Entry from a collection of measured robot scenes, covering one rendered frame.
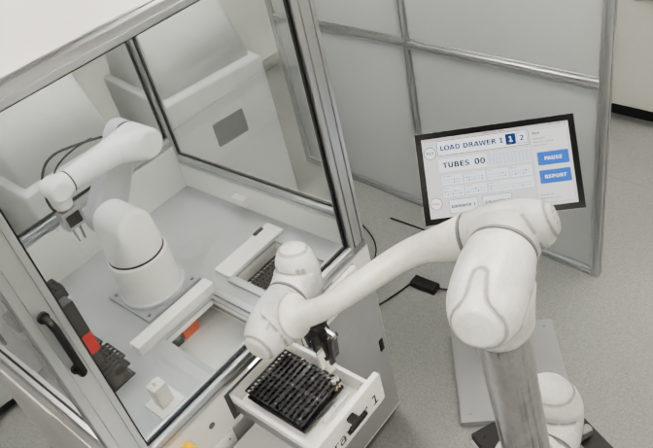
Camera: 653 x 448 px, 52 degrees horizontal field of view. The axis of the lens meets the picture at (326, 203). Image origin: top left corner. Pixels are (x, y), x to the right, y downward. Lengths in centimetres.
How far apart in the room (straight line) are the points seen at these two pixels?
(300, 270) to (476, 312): 57
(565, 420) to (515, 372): 40
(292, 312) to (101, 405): 52
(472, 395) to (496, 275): 183
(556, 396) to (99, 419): 107
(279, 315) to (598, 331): 199
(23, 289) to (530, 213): 99
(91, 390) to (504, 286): 98
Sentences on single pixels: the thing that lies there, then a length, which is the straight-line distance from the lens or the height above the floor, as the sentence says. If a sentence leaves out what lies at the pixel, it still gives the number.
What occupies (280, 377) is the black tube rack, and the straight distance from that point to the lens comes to 202.
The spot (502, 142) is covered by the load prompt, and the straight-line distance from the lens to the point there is 230.
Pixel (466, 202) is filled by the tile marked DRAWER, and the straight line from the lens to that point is 228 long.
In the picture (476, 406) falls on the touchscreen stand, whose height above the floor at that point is 3.
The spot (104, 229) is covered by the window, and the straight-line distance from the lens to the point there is 155.
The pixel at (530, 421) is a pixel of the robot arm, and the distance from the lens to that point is 144.
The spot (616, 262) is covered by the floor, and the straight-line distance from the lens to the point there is 354.
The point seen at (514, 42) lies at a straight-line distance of 298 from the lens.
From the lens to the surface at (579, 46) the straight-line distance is 284.
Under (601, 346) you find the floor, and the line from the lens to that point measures 318.
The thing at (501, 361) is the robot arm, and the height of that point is 141.
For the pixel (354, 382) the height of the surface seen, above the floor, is 87.
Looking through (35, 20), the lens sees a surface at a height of 197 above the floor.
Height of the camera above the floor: 242
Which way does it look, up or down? 36 degrees down
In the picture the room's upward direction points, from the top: 14 degrees counter-clockwise
